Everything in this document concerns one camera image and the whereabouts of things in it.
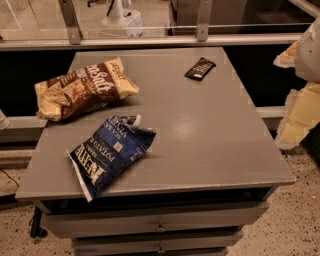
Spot grey drawer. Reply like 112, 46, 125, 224
72, 230, 243, 256
42, 201, 269, 238

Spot black floor cable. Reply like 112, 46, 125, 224
0, 168, 20, 188

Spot brown sea salt chip bag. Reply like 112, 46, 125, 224
34, 57, 139, 122

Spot metal railing frame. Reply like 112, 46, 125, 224
0, 0, 320, 52

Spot small black snack packet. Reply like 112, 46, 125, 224
185, 57, 216, 81

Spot lower grey drawer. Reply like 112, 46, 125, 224
72, 230, 243, 256

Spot upper grey drawer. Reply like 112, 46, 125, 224
42, 201, 269, 238

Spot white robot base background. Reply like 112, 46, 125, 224
101, 0, 143, 38

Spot grey drawer cabinet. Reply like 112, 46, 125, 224
15, 46, 297, 256

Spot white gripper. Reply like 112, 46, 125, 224
273, 17, 320, 149

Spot blue kettle chip bag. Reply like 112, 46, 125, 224
68, 115, 156, 202

